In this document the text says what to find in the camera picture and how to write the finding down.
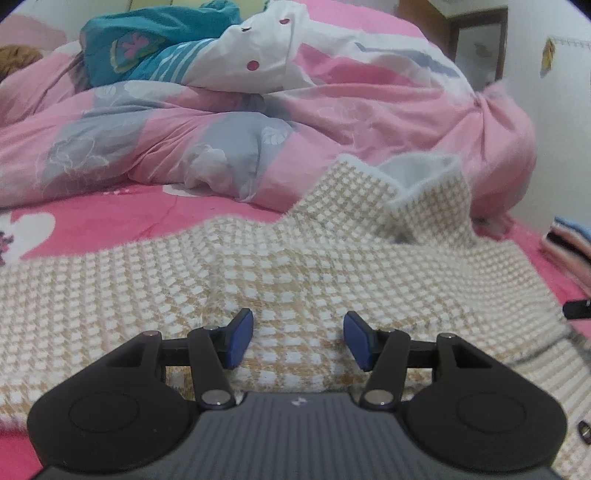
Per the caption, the pink and white headboard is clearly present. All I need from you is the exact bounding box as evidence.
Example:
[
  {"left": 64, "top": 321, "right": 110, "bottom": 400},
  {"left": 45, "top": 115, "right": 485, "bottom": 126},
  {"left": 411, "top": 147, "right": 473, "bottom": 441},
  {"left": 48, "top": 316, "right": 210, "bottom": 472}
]
[{"left": 0, "top": 11, "right": 68, "bottom": 51}]

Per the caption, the teal patterned cloth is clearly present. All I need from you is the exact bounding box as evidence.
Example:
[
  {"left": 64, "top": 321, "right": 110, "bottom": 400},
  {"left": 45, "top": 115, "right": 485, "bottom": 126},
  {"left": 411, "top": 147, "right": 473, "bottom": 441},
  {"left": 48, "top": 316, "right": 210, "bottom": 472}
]
[{"left": 79, "top": 0, "right": 243, "bottom": 88}]

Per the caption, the beige houndstooth coat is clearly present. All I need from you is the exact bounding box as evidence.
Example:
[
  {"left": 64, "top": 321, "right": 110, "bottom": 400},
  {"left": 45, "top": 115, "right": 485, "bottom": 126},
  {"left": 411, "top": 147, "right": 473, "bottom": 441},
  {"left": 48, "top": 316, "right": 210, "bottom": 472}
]
[{"left": 0, "top": 154, "right": 591, "bottom": 462}]

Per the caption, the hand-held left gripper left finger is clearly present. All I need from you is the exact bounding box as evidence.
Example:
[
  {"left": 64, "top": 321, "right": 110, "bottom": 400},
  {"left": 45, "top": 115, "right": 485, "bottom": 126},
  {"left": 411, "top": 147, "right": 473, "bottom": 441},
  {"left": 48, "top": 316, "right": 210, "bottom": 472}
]
[{"left": 106, "top": 308, "right": 254, "bottom": 409}]

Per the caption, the pink floral bed sheet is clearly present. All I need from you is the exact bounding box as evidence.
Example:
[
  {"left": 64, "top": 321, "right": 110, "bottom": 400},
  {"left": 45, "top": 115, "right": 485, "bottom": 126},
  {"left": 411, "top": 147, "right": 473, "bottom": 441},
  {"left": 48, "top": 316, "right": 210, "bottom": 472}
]
[{"left": 0, "top": 182, "right": 591, "bottom": 480}]

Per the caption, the stack of folded clothes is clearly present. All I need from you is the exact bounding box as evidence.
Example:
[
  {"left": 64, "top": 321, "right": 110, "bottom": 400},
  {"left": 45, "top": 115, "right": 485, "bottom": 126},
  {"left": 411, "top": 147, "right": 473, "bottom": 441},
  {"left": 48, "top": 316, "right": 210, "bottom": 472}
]
[{"left": 540, "top": 226, "right": 591, "bottom": 296}]

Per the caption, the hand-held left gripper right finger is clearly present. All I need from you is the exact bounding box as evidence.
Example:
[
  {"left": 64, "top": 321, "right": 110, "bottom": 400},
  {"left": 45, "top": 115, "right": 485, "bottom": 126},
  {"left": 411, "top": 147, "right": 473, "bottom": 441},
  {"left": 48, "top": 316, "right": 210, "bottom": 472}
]
[{"left": 342, "top": 311, "right": 492, "bottom": 409}]

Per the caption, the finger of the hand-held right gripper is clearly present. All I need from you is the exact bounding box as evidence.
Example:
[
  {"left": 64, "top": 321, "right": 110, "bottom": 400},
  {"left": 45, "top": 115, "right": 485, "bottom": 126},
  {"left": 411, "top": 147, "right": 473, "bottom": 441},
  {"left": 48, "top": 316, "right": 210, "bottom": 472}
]
[{"left": 563, "top": 299, "right": 591, "bottom": 320}]

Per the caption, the pink floral duvet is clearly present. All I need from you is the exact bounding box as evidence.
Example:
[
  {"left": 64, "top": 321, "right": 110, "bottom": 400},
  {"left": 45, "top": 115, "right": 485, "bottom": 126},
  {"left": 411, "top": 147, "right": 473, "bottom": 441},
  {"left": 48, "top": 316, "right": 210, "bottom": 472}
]
[{"left": 0, "top": 0, "right": 539, "bottom": 222}]

